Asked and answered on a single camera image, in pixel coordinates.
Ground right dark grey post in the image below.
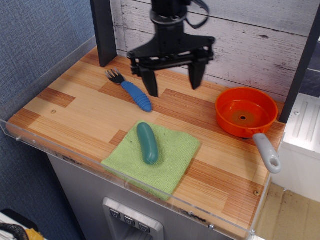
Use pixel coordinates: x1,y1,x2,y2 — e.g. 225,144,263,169
279,22,320,124

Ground green cloth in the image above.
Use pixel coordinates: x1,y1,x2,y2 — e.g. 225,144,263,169
101,120,200,201

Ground dark grey post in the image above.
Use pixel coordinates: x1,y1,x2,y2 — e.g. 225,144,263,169
90,0,118,67
279,22,320,124

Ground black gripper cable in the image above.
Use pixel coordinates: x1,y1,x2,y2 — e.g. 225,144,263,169
184,0,211,30

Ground orange pan with grey handle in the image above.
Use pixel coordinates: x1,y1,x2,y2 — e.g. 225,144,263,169
215,87,282,174

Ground green toy cucumber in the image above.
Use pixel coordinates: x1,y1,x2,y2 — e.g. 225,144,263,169
136,122,159,165

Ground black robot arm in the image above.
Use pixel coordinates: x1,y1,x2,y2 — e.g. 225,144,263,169
127,0,215,97

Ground silver toy fridge cabinet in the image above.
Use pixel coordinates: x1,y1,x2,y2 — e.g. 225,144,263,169
46,152,241,240

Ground black and yellow cable bundle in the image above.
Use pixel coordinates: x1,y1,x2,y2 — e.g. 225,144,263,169
0,209,45,240

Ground clear acrylic guard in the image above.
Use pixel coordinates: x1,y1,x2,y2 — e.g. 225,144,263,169
0,37,271,239

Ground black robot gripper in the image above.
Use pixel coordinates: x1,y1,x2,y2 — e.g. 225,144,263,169
127,12,215,98

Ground left dark grey post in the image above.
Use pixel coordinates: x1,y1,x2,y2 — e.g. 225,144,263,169
90,0,118,67

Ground white ribbed appliance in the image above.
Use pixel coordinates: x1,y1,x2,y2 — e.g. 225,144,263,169
271,93,320,202

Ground blue handled fork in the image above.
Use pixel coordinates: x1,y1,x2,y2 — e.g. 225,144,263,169
105,68,153,113

